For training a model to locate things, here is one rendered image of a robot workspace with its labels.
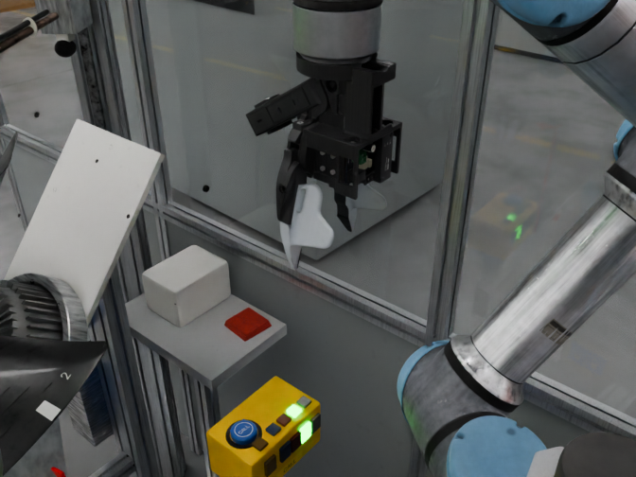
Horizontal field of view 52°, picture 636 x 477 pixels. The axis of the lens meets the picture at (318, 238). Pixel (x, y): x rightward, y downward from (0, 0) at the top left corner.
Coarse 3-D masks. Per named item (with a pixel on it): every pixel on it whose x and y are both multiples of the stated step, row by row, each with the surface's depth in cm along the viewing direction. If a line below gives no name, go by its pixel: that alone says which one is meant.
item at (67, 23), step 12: (36, 0) 123; (48, 0) 123; (60, 0) 122; (72, 0) 123; (84, 0) 129; (60, 12) 124; (72, 12) 124; (84, 12) 129; (60, 24) 125; (72, 24) 125; (84, 24) 129
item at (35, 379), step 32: (0, 352) 92; (32, 352) 91; (64, 352) 90; (96, 352) 88; (0, 384) 86; (32, 384) 86; (64, 384) 85; (0, 416) 83; (32, 416) 82; (0, 448) 80
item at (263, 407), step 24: (264, 384) 107; (288, 384) 107; (240, 408) 102; (264, 408) 102; (288, 408) 102; (312, 408) 102; (216, 432) 98; (264, 432) 98; (288, 432) 98; (216, 456) 99; (240, 456) 94; (264, 456) 95
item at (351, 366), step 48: (192, 240) 170; (240, 288) 165; (288, 288) 152; (288, 336) 160; (336, 336) 148; (384, 336) 137; (192, 384) 206; (240, 384) 186; (336, 384) 156; (384, 384) 144; (192, 432) 222; (336, 432) 164; (384, 432) 151; (576, 432) 115
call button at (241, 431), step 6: (246, 420) 99; (234, 426) 98; (240, 426) 98; (246, 426) 98; (252, 426) 98; (234, 432) 97; (240, 432) 97; (246, 432) 97; (252, 432) 97; (234, 438) 96; (240, 438) 96; (246, 438) 96; (252, 438) 96; (240, 444) 96
